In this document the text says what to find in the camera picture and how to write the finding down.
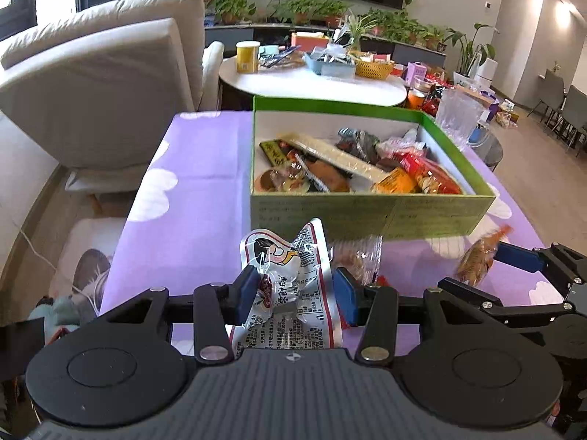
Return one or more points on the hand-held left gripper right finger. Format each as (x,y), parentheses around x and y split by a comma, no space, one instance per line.
(344,295)

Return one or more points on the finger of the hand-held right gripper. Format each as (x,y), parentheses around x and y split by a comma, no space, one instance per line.
(518,256)
(513,307)

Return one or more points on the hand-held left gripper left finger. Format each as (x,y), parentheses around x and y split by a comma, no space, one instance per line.
(245,291)

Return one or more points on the orange fried snack packet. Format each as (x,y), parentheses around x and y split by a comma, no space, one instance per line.
(477,261)

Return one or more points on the white cartoon snack packet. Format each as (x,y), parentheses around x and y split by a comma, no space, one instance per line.
(302,311)

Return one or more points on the green cardboard box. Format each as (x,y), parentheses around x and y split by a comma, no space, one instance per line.
(321,215)

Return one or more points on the clear brown pastry packet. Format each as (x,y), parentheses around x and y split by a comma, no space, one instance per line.
(279,181)

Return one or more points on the long yellow snack packet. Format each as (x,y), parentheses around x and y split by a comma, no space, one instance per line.
(339,156)

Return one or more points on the clear brown biscuit packet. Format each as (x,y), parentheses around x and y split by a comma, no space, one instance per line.
(362,256)

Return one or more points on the dark round side table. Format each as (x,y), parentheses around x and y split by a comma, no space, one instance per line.
(490,151)

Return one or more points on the brown sausage snack packet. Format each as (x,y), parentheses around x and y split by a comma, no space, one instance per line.
(325,175)

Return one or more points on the red printed snack packet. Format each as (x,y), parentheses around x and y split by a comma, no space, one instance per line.
(429,172)

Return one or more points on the orange square snack packet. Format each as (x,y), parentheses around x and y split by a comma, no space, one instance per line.
(396,183)

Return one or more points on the purple floral tablecloth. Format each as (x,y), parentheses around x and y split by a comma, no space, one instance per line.
(206,156)

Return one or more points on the purple gift bag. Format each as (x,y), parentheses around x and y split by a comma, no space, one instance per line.
(491,105)

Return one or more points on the dark silver snack packet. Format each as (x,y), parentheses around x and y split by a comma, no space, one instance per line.
(360,142)

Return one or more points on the grey dining chair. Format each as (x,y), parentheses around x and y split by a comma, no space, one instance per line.
(575,110)
(550,91)

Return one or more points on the pink red snack packet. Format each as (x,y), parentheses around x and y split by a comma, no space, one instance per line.
(399,146)

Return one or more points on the white air purifier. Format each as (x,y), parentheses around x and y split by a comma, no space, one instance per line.
(487,72)

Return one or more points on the pink gift box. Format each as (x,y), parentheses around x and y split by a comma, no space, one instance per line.
(418,72)

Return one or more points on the round white coffee table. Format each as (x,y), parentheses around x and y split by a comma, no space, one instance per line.
(298,85)

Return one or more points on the tall broad leaf plant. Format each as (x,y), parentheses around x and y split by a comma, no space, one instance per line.
(467,48)

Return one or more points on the yellow wicker basket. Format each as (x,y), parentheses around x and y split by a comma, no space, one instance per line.
(373,69)

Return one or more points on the grey plastic basket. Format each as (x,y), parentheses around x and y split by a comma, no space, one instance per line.
(330,68)

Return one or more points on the yellow canister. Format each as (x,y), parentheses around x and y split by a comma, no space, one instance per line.
(247,57)

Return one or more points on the row of potted plants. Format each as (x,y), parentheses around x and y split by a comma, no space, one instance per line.
(408,27)

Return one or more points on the dark television cabinet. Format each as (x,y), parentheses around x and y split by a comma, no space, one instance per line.
(229,36)

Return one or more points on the orange tissue box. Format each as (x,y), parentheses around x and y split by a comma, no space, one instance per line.
(309,41)

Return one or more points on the beige armchair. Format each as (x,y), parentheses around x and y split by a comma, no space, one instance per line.
(91,78)

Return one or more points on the spider plant in vase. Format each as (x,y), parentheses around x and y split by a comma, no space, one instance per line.
(360,30)

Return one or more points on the small leafy potted plant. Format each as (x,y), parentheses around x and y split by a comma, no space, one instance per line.
(234,4)

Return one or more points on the wide leafy potted plant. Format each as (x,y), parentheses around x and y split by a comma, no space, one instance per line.
(312,9)

